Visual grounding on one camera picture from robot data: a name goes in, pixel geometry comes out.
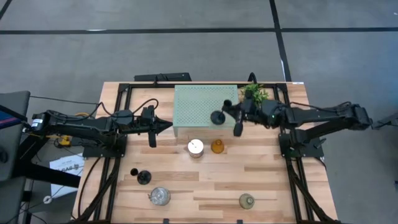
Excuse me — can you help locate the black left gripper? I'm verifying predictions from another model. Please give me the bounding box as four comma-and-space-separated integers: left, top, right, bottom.
139, 105, 174, 136

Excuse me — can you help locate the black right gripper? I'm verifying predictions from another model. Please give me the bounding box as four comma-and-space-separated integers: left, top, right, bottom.
228, 98, 264, 123

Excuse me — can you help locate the tall black candlestick holder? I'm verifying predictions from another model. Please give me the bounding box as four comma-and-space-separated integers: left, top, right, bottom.
130, 167, 152, 186
210, 99, 233, 126

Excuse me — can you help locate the amber glass candle holder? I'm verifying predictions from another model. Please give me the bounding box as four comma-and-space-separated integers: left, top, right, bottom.
210, 139, 225, 154

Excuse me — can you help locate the metal tin candle orange label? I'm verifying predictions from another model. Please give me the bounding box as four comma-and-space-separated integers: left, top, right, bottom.
187, 138, 205, 159

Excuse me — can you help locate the small green artificial plant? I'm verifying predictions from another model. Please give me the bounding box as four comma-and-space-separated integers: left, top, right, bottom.
239, 83, 270, 105

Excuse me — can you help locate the green perforated metal shelf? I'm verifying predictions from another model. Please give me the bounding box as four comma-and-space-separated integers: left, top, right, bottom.
172, 84, 240, 138

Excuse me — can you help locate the black flat box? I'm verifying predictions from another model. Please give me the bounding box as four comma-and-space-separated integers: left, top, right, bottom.
134, 72, 192, 83

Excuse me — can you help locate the yellow clamp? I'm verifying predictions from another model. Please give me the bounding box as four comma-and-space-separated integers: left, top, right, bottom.
55, 134, 73, 147

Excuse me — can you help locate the white printed paper sheet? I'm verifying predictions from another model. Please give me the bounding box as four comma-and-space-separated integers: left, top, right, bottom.
49, 152, 85, 197

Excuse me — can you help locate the black stand leg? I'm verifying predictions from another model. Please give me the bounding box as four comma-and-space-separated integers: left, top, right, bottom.
371, 111, 398, 131

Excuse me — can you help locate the blue fabric item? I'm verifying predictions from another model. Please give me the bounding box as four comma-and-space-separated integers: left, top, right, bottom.
0, 110, 20, 130

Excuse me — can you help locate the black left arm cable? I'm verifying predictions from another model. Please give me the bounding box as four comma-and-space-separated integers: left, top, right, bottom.
90, 98, 160, 119

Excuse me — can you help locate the black aluminium table frame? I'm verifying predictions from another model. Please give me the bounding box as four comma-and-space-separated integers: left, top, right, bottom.
73, 81, 341, 224

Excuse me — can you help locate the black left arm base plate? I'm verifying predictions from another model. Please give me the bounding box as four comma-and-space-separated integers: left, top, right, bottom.
82, 133, 128, 159

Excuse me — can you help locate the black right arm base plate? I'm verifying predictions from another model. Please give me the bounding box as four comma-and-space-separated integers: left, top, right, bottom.
278, 132, 325, 159

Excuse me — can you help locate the black floor stand frame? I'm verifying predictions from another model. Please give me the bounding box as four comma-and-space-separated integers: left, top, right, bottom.
12, 133, 82, 189

